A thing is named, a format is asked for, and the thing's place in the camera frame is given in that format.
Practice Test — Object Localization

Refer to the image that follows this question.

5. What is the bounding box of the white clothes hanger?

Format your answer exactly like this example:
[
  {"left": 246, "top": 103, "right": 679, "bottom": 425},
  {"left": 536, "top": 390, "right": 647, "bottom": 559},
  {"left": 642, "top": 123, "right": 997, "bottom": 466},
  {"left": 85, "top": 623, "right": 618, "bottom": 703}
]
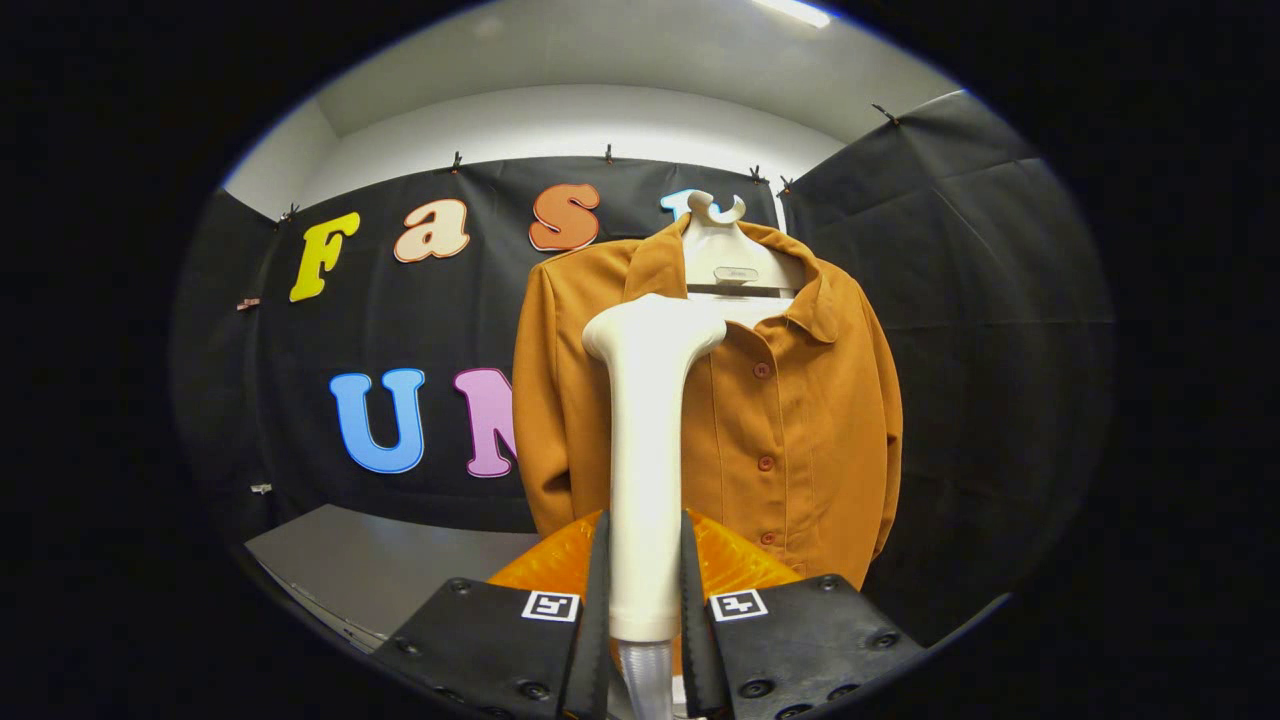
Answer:
[{"left": 680, "top": 190, "right": 806, "bottom": 301}]

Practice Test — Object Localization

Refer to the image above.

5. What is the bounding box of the ceiling light panel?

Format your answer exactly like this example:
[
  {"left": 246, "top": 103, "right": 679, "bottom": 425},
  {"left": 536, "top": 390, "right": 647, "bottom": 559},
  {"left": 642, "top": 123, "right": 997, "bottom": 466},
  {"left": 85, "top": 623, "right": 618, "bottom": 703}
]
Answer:
[{"left": 752, "top": 0, "right": 833, "bottom": 29}]

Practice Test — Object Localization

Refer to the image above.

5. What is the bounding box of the white garment steamer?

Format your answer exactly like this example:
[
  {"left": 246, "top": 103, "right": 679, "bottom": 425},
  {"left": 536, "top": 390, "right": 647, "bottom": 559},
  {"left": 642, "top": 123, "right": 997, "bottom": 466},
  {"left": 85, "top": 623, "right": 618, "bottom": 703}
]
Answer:
[{"left": 582, "top": 293, "right": 728, "bottom": 720}]

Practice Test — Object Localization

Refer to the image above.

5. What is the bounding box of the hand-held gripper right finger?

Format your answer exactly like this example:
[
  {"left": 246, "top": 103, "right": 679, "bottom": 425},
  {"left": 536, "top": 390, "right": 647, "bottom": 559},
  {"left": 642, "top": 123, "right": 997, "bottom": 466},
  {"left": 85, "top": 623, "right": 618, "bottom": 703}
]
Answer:
[{"left": 680, "top": 508, "right": 926, "bottom": 720}]

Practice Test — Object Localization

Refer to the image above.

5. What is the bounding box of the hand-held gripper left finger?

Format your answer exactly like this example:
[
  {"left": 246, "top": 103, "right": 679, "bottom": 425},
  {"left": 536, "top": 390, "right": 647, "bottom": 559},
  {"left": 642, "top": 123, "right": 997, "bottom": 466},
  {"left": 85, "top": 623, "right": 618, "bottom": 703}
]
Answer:
[{"left": 370, "top": 508, "right": 613, "bottom": 720}]

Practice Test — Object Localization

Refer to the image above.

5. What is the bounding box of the grey cabinet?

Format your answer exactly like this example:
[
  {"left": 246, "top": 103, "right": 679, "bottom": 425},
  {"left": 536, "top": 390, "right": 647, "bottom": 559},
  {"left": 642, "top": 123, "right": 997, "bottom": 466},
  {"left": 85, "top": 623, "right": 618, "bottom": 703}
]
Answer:
[{"left": 245, "top": 503, "right": 541, "bottom": 651}]

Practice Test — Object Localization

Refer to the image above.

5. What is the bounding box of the black backdrop cloth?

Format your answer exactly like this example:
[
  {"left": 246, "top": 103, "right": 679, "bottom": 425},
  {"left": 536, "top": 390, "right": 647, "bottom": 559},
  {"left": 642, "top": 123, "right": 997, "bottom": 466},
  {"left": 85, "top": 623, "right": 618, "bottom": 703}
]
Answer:
[{"left": 170, "top": 90, "right": 1116, "bottom": 641}]

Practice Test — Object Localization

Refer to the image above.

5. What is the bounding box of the orange-brown button shirt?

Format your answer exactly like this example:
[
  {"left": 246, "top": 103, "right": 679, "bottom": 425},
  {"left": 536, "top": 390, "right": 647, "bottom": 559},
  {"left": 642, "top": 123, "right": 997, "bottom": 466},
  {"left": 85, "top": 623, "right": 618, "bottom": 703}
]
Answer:
[{"left": 512, "top": 215, "right": 904, "bottom": 591}]

